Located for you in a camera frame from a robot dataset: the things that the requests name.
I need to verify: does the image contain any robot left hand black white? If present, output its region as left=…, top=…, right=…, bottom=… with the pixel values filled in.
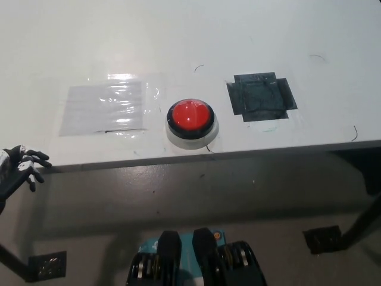
left=0, top=145, right=53, bottom=215

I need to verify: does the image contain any clear plastic tape sheet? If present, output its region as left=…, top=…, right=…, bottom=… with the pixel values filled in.
left=44, top=71, right=165, bottom=141

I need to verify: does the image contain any red dome push button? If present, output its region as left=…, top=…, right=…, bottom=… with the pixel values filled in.
left=165, top=98, right=221, bottom=151

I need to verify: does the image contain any dark metal table leg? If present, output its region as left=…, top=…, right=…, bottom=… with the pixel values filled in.
left=341, top=183, right=381, bottom=251
left=0, top=243, right=30, bottom=284

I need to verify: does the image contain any dark table frame beam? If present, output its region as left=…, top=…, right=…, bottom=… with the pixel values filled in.
left=327, top=150, right=381, bottom=196

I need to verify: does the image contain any black tape patch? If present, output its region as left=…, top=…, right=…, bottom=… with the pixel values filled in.
left=226, top=71, right=298, bottom=123

